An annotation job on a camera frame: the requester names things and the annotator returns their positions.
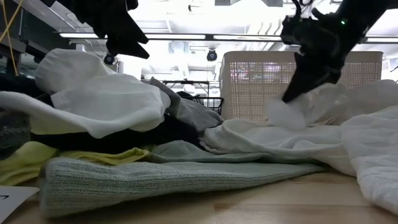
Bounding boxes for grey teal knit item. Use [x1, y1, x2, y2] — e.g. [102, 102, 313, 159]
[0, 110, 32, 161]

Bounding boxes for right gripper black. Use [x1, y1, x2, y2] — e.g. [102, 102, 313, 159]
[279, 9, 355, 103]

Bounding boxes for neon yellow garment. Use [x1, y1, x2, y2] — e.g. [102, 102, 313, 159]
[0, 140, 156, 187]

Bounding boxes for yellow cable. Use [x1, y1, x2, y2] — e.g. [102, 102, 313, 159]
[0, 0, 24, 77]

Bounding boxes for black wire basket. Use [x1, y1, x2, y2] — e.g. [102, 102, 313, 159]
[177, 91, 224, 116]

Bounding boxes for white shirt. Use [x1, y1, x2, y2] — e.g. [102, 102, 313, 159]
[0, 48, 172, 139]

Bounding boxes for long ceiling light strip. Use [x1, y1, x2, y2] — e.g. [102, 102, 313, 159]
[58, 32, 398, 44]

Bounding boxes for dark framed glass partition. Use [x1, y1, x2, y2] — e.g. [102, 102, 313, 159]
[0, 0, 77, 94]

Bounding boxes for large white textured cloth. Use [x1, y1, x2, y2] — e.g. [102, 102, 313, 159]
[200, 79, 398, 216]

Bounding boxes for black garment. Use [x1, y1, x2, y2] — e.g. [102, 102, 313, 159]
[0, 73, 206, 156]

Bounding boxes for grey cloth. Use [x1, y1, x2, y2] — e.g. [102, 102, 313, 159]
[148, 77, 224, 133]

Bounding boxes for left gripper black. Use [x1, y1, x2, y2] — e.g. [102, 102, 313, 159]
[57, 0, 150, 60]

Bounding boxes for pale green knit cloth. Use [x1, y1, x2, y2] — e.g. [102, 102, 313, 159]
[39, 139, 327, 218]

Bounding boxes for white paper tag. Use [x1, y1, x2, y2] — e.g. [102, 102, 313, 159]
[0, 185, 40, 224]

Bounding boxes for white perforated plastic basket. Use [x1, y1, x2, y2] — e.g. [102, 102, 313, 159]
[219, 50, 384, 125]

